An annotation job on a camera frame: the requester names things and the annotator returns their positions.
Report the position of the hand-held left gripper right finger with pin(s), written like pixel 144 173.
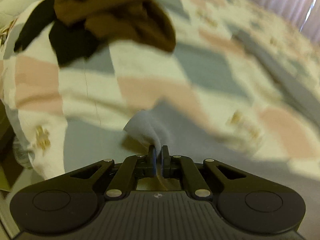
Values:
pixel 164 161

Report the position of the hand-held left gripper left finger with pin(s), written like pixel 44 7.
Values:
pixel 152 161

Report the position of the grey garment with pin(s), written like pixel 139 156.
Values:
pixel 146 127

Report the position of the checked bear print quilt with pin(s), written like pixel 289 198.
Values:
pixel 150 80

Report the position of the clear plastic bag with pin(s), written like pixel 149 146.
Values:
pixel 22 152

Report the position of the black garment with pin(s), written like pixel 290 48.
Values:
pixel 70 45

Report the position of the brown garment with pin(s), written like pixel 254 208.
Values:
pixel 125 17

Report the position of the pink sheer curtain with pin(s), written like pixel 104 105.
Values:
pixel 280 0

